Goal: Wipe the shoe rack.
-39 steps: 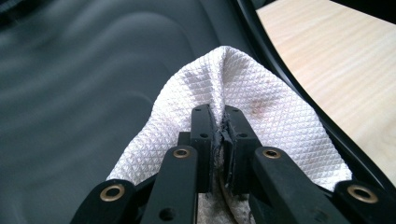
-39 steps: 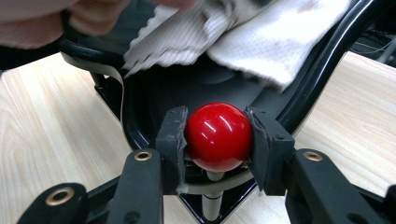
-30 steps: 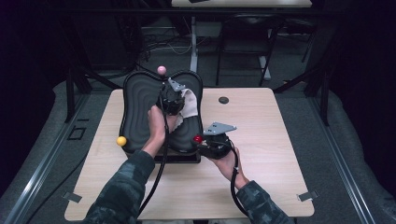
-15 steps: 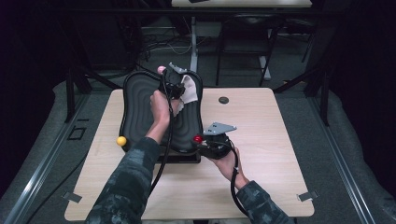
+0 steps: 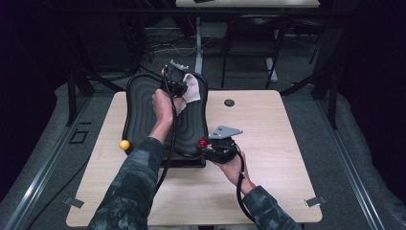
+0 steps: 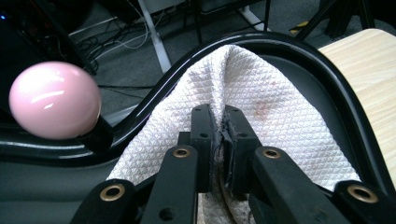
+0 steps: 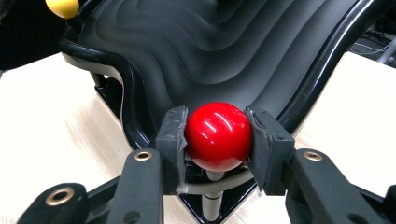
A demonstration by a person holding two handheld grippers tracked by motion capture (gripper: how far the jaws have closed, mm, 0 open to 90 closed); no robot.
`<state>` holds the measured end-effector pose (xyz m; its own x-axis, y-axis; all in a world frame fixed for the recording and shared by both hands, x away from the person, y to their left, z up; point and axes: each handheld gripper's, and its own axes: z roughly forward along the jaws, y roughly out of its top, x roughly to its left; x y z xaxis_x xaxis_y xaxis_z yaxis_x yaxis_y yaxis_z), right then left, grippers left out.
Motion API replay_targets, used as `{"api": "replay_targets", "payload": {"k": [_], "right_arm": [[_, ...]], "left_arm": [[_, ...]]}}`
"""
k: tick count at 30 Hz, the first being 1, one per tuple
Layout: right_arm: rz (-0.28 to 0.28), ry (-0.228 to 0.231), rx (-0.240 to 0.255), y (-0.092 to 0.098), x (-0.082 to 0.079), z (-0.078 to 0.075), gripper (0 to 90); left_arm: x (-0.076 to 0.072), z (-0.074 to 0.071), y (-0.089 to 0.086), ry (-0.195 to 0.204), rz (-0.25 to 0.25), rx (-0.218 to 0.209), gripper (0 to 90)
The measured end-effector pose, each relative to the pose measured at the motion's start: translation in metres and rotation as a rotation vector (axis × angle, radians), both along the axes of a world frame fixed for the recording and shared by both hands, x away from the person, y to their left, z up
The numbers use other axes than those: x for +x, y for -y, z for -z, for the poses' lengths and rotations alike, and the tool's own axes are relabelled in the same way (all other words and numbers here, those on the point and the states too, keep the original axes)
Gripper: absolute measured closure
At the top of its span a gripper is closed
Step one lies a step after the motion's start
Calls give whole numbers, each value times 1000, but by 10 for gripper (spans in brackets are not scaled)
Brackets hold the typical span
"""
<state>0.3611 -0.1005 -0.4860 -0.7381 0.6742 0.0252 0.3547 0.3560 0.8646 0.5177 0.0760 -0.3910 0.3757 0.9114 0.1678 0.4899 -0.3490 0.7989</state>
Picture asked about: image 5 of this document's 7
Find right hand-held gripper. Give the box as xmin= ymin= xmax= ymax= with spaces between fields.
xmin=202 ymin=125 xmax=243 ymax=165

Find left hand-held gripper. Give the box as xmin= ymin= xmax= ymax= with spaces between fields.
xmin=161 ymin=59 xmax=190 ymax=99

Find grey cleaning cloth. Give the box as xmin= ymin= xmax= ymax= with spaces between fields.
xmin=176 ymin=73 xmax=202 ymax=115

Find black wavy tray shaker machine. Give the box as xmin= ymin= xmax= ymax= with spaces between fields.
xmin=123 ymin=72 xmax=210 ymax=169

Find person's right hand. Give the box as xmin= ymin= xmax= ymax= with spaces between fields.
xmin=214 ymin=151 xmax=257 ymax=196

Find person's left hand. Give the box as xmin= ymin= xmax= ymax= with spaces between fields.
xmin=152 ymin=88 xmax=184 ymax=127

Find white desk leg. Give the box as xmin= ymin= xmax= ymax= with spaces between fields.
xmin=193 ymin=16 xmax=205 ymax=76

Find black crossbar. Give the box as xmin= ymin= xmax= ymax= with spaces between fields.
xmin=63 ymin=9 xmax=352 ymax=16

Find white desk foot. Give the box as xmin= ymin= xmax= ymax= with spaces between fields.
xmin=265 ymin=57 xmax=280 ymax=83

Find black chair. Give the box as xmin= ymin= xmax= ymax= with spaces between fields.
xmin=220 ymin=13 xmax=290 ymax=90

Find grey tape strip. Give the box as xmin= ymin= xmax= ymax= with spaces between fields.
xmin=304 ymin=195 xmax=327 ymax=208
xmin=64 ymin=196 xmax=85 ymax=209

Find floor cable bundle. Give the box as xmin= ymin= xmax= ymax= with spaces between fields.
xmin=140 ymin=30 xmax=199 ymax=63

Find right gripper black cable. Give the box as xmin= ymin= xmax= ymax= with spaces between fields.
xmin=236 ymin=149 xmax=257 ymax=224

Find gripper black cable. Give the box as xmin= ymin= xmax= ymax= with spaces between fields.
xmin=155 ymin=65 xmax=178 ymax=194
xmin=236 ymin=149 xmax=257 ymax=224

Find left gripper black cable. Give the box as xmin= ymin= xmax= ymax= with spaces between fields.
xmin=155 ymin=65 xmax=178 ymax=194

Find black frame stand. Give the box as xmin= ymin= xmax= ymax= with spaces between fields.
xmin=65 ymin=68 xmax=127 ymax=127
xmin=280 ymin=65 xmax=340 ymax=130

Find metal floor rail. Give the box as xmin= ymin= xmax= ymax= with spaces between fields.
xmin=314 ymin=95 xmax=386 ymax=230
xmin=3 ymin=95 xmax=94 ymax=230

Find black floor cable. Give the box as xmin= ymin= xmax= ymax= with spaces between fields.
xmin=27 ymin=156 xmax=92 ymax=230

